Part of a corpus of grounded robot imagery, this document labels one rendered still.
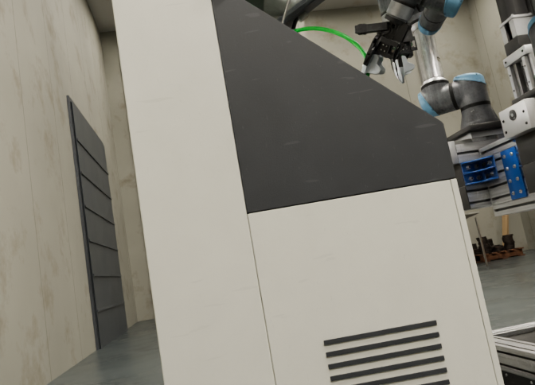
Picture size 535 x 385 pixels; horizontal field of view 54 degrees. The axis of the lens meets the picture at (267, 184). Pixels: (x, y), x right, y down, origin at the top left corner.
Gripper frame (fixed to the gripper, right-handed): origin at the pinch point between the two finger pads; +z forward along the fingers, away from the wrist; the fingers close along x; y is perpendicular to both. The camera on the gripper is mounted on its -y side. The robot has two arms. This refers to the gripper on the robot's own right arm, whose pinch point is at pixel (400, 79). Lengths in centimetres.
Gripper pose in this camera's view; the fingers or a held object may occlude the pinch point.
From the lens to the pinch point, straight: 193.0
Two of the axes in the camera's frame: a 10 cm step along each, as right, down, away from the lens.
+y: 9.9, -1.6, 0.5
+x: -0.2, 1.6, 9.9
